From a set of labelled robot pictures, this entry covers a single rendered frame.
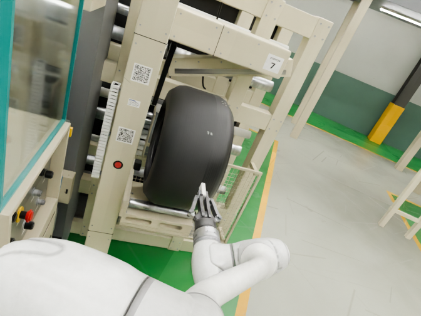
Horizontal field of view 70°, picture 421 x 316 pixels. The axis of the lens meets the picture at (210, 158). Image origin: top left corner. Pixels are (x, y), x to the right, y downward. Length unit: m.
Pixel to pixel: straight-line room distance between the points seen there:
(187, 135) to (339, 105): 9.38
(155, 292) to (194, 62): 1.44
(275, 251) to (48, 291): 0.66
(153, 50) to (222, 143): 0.46
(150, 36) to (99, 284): 1.04
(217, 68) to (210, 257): 1.11
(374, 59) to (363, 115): 1.66
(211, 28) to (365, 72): 9.06
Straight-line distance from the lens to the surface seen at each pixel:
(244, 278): 0.72
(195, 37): 1.55
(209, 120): 1.29
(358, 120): 10.66
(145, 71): 1.31
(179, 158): 1.24
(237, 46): 1.59
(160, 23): 1.28
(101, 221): 1.72
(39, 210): 1.44
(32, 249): 0.44
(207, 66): 1.73
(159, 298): 0.40
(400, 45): 10.55
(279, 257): 0.93
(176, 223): 1.58
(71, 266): 0.41
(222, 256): 0.93
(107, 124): 1.42
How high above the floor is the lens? 1.86
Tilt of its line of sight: 26 degrees down
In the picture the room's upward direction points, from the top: 23 degrees clockwise
